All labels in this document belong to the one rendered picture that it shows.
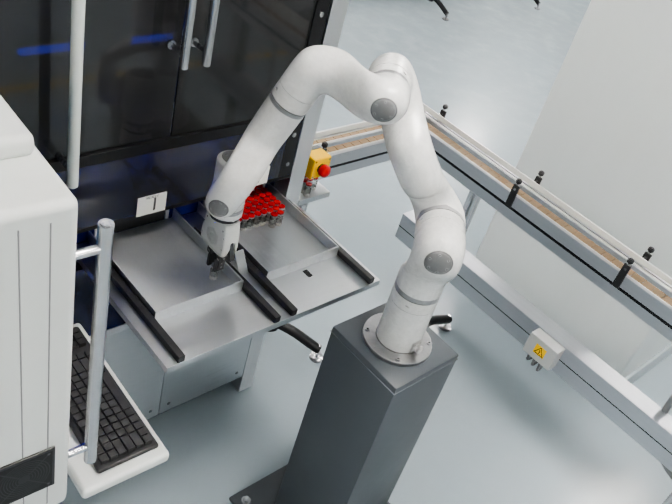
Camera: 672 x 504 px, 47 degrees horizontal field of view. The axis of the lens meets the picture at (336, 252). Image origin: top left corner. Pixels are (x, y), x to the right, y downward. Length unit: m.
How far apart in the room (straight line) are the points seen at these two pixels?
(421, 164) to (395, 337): 0.50
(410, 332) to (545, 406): 1.52
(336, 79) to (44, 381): 0.80
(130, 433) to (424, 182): 0.84
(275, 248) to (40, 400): 0.99
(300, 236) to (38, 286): 1.18
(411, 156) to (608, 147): 1.63
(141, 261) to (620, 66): 1.94
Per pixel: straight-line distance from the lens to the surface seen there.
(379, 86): 1.55
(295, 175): 2.32
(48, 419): 1.45
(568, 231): 2.65
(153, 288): 1.99
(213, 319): 1.93
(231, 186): 1.71
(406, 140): 1.67
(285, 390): 3.00
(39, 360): 1.32
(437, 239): 1.72
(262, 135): 1.70
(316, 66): 1.62
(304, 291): 2.07
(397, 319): 1.94
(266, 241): 2.20
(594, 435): 3.41
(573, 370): 2.83
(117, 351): 2.36
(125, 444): 1.73
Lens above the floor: 2.22
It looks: 37 degrees down
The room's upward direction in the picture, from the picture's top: 17 degrees clockwise
